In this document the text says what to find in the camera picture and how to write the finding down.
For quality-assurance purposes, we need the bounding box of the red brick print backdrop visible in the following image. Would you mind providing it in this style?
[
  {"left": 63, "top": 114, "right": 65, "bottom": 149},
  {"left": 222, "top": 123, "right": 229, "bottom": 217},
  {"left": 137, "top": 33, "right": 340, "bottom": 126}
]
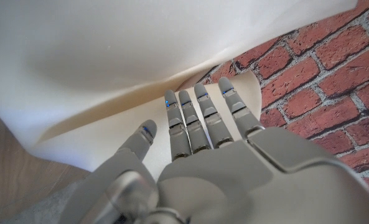
[{"left": 199, "top": 0, "right": 369, "bottom": 203}]

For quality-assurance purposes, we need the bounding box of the beige cloth sheet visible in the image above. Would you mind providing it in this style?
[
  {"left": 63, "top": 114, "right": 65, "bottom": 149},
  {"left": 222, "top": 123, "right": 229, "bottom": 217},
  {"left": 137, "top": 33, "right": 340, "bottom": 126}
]
[{"left": 0, "top": 0, "right": 358, "bottom": 181}]

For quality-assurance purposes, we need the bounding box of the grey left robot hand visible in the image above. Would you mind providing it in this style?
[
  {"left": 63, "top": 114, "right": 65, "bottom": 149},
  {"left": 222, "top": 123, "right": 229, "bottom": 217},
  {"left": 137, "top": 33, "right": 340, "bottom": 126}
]
[{"left": 58, "top": 77, "right": 369, "bottom": 224}]

